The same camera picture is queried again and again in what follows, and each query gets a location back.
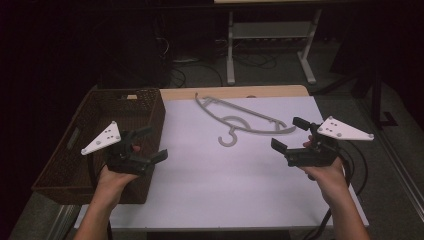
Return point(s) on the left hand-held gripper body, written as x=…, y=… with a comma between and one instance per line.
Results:
x=128, y=160

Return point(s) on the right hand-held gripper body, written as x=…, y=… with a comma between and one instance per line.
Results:
x=320, y=156

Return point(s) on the grey plastic clothes hanger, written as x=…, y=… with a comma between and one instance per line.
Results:
x=230, y=118

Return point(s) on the brown wicker basket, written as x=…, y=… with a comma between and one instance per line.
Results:
x=60, y=166

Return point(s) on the person's right hand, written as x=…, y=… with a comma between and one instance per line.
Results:
x=330, y=180

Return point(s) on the person's left hand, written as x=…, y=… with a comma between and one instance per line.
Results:
x=111, y=181

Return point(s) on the white table mat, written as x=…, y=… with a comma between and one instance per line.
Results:
x=216, y=186

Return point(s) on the black floor stand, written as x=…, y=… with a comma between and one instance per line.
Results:
x=376, y=100

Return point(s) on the metal floor rail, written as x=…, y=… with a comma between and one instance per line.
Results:
x=63, y=223
x=400, y=166

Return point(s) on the white metal table frame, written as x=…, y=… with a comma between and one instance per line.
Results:
x=230, y=50

